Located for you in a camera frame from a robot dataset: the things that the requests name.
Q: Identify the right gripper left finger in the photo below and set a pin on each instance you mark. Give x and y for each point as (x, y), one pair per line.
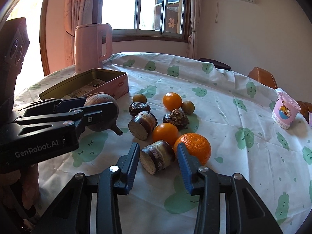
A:
(116, 180)

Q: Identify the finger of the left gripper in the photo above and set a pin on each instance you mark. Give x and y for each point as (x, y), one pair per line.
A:
(93, 112)
(51, 106)

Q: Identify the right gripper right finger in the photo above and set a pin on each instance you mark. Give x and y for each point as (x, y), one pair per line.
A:
(202, 181)

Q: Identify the brown taro root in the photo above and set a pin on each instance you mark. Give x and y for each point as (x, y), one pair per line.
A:
(109, 117)

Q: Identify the large textured orange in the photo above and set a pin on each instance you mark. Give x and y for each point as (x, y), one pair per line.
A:
(197, 146)

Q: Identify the dark mangosteen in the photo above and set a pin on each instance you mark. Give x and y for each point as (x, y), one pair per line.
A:
(138, 107)
(176, 118)

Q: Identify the brown longan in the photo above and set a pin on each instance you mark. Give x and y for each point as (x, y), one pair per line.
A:
(140, 98)
(188, 107)

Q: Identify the smooth orange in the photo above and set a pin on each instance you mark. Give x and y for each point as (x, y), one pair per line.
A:
(166, 132)
(172, 100)

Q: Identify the printed paper sheet in tin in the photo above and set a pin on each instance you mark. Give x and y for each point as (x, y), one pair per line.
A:
(85, 89)

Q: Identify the pink rectangular tin box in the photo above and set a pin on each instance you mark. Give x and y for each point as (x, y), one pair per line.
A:
(111, 82)

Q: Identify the white green-patterned tablecloth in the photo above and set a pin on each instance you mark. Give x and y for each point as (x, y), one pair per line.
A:
(232, 111)

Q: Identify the pink electric kettle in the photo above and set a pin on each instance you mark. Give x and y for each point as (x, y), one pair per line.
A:
(93, 44)

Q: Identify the pink curtain left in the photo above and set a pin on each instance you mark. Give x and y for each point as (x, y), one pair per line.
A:
(75, 13)

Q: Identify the pink cartoon mug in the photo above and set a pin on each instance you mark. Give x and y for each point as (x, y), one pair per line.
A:
(285, 109)

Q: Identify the black round stool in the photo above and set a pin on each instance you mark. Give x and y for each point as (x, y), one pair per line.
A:
(217, 64)

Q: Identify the brown leather armchair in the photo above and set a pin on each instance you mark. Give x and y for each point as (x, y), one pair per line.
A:
(263, 76)

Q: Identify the brown leather sofa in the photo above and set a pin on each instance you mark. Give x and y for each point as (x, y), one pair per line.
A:
(305, 109)

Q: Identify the beige curtain right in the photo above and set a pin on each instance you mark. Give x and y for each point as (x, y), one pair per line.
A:
(195, 9)

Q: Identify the window with frame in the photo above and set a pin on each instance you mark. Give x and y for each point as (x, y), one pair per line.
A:
(165, 20)

